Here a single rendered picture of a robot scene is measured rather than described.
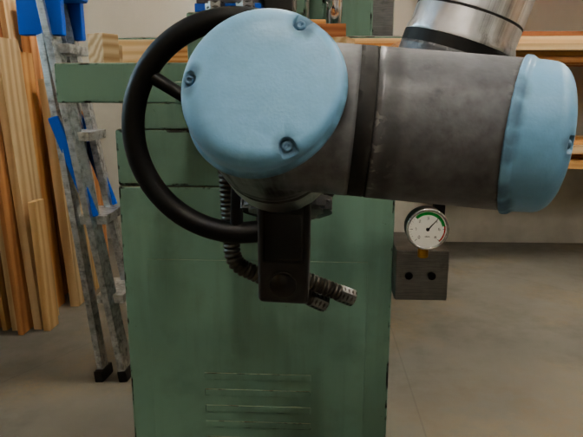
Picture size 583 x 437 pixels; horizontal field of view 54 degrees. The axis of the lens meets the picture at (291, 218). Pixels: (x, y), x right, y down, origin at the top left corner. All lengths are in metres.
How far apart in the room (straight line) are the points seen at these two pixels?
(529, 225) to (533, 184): 3.28
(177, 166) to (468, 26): 0.57
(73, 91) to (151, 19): 2.51
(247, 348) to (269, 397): 0.10
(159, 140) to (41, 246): 1.36
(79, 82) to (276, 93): 0.68
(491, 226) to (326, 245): 2.68
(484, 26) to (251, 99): 0.21
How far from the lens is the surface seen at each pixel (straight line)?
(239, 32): 0.32
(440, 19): 0.46
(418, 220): 0.85
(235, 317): 0.96
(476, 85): 0.32
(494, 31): 0.46
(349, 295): 0.83
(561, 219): 3.68
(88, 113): 1.85
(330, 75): 0.30
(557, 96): 0.33
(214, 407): 1.04
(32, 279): 2.28
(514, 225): 3.58
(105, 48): 0.97
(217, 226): 0.73
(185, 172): 0.91
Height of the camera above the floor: 0.85
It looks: 12 degrees down
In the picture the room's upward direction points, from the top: straight up
